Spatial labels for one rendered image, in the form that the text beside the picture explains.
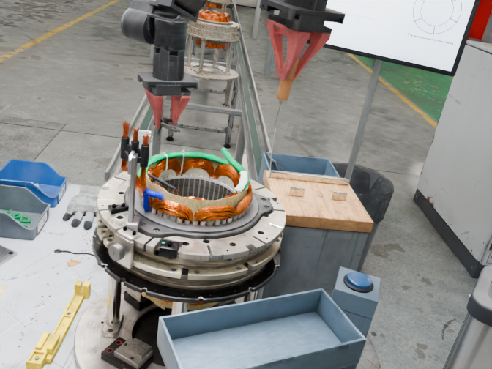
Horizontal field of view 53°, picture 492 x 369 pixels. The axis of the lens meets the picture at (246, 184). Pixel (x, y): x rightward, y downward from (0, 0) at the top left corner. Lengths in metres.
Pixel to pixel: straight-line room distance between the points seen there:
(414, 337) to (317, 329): 1.81
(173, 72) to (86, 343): 0.52
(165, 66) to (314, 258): 0.46
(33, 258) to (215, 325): 0.66
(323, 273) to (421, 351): 1.49
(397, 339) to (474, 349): 1.81
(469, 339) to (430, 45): 1.22
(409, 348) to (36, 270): 1.74
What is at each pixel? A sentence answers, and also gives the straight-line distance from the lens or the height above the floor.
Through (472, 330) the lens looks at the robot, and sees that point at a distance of 0.66.
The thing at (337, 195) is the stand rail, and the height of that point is 1.08.
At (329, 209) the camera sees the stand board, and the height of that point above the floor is 1.07.
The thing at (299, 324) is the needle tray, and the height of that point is 1.03.
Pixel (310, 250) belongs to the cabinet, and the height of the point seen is 0.99.
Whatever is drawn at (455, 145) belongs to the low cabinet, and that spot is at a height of 0.58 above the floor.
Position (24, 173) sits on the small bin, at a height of 0.82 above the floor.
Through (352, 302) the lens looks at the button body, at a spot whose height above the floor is 1.02.
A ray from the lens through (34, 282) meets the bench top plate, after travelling 1.18.
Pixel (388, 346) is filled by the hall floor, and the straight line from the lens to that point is 2.41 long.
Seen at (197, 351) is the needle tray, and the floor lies 1.02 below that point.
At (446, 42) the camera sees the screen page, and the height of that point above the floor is 1.33.
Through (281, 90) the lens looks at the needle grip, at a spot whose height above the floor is 1.33.
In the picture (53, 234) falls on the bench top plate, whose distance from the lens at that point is 1.33.
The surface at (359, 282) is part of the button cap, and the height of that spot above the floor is 1.04.
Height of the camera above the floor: 1.49
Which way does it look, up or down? 25 degrees down
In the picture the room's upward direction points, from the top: 10 degrees clockwise
